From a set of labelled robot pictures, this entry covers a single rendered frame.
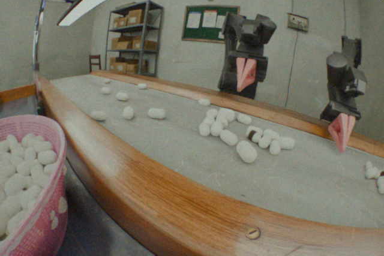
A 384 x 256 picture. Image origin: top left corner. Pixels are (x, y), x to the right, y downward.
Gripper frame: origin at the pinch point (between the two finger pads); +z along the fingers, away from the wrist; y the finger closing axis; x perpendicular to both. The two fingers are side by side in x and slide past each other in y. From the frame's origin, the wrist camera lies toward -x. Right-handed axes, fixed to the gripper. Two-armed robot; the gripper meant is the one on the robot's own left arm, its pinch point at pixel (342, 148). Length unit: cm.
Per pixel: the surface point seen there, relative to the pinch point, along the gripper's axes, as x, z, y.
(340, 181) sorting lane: -5.5, 9.2, -4.0
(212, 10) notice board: 46, -206, -119
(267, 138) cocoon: -4.5, 5.2, -18.7
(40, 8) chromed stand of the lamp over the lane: -39, 5, -75
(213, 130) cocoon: -5.7, 7.2, -27.5
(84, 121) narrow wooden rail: -15.7, 17.1, -41.9
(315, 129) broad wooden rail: 6.7, -7.3, -4.3
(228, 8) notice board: 44, -211, -93
